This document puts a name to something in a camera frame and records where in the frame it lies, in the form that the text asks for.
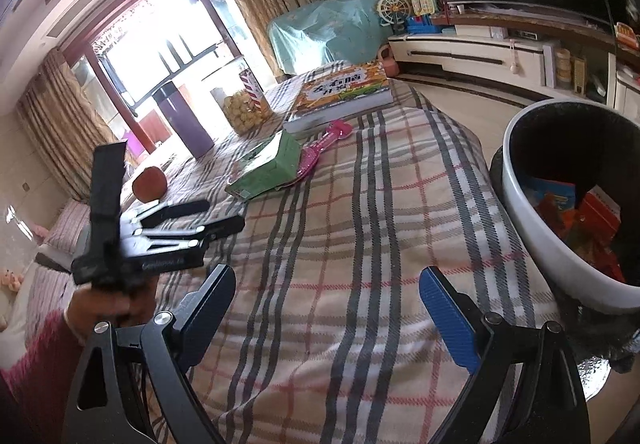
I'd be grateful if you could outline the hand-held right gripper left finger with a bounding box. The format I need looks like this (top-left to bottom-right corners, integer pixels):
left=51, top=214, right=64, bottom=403
left=62, top=264, right=237, bottom=444

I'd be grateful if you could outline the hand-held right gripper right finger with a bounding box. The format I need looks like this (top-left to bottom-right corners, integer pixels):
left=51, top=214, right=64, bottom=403
left=419, top=267, right=592, bottom=444

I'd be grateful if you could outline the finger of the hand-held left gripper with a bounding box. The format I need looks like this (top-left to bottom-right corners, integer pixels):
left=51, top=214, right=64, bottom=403
left=131, top=215, right=246, bottom=251
left=131, top=199, right=211, bottom=229

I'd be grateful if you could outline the white bin with black liner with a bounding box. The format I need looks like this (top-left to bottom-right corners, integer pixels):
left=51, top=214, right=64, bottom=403
left=487, top=99, right=640, bottom=375

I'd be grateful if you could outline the orange snack packet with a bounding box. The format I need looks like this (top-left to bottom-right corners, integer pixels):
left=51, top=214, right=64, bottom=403
left=535, top=194, right=576, bottom=240

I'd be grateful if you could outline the red snack packet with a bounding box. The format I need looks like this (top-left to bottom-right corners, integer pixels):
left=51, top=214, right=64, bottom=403
left=570, top=237, right=626, bottom=282

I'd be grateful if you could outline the small blue packet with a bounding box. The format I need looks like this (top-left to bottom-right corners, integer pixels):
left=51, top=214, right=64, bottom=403
left=522, top=177, right=578, bottom=202

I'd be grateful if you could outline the red milk carton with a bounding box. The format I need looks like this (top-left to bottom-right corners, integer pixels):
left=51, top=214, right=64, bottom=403
left=575, top=184, right=623, bottom=250

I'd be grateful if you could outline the person's left forearm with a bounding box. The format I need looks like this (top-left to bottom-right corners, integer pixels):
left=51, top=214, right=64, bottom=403
left=0, top=309, right=96, bottom=444

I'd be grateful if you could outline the person's left hand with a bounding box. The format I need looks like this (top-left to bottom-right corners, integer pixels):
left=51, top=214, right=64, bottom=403
left=66, top=274, right=158, bottom=342

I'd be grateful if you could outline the red apple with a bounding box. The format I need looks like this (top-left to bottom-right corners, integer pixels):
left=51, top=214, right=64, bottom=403
left=132, top=165, right=168, bottom=203

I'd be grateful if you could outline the pink striped sofa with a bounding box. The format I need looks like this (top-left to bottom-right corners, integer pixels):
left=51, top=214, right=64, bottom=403
left=0, top=199, right=93, bottom=365

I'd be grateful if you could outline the small green carton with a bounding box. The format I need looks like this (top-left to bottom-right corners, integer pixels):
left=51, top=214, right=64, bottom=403
left=225, top=131, right=303, bottom=201

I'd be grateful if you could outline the purple insulated bottle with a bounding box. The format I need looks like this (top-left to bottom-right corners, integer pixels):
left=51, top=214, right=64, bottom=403
left=152, top=82, right=216, bottom=159

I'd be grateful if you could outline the plaid blanket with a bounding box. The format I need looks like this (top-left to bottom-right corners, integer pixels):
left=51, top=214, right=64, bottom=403
left=115, top=74, right=566, bottom=444

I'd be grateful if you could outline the clear jar of cookies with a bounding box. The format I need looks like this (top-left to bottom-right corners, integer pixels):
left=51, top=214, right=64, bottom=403
left=212, top=69, right=275, bottom=135

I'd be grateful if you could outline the red framed balcony door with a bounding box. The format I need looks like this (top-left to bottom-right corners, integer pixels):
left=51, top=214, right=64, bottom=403
left=60, top=0, right=251, bottom=155

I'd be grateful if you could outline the colourful puzzle box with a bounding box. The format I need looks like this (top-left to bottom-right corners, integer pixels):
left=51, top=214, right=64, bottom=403
left=282, top=60, right=395, bottom=134

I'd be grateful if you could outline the teal cover cloth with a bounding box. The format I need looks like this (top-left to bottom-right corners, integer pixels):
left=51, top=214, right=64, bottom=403
left=267, top=0, right=396, bottom=75

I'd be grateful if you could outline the brown clay pot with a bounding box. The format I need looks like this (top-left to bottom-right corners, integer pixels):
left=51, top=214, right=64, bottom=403
left=377, top=44, right=401, bottom=78

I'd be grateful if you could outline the white television cabinet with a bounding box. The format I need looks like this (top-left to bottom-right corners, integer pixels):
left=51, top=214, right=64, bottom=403
left=387, top=0, right=640, bottom=112

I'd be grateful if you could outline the stack of wooden bowls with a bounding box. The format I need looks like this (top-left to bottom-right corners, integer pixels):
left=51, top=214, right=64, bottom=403
left=554, top=48, right=573, bottom=90

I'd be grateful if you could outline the ferris wheel toy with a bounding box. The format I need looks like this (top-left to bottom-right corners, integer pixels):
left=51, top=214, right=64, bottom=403
left=375, top=0, right=408, bottom=36

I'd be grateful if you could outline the blue toy block set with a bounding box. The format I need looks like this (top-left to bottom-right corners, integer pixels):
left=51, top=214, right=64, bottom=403
left=405, top=14, right=443, bottom=36

